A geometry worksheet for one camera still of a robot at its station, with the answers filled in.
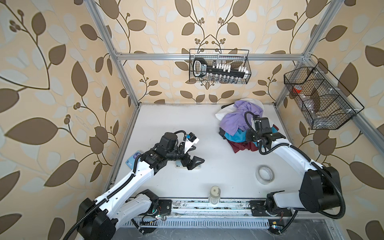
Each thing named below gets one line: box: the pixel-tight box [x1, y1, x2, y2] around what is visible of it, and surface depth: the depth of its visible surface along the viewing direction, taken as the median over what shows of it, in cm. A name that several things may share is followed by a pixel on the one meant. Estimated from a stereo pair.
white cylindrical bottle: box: [208, 185, 221, 205], surface depth 72 cm
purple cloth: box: [219, 100, 264, 136], surface depth 99 cm
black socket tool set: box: [192, 57, 249, 83], surface depth 87 cm
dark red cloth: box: [227, 139, 259, 154], surface depth 96 cm
